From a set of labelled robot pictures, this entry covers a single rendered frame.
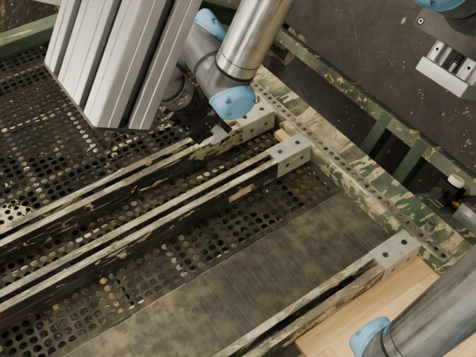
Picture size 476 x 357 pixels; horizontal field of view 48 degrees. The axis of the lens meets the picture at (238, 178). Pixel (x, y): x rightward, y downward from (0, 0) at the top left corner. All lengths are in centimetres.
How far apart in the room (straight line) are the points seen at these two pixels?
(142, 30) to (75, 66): 7
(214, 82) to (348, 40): 182
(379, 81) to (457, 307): 197
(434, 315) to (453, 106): 176
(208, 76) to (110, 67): 61
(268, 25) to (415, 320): 48
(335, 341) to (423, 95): 141
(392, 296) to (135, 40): 116
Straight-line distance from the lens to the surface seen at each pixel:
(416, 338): 75
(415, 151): 228
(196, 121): 117
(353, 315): 137
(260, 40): 88
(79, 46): 39
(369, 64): 263
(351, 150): 165
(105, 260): 143
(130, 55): 35
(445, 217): 158
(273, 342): 126
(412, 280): 145
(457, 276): 68
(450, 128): 242
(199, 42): 100
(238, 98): 92
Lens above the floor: 221
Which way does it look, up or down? 45 degrees down
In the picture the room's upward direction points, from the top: 92 degrees counter-clockwise
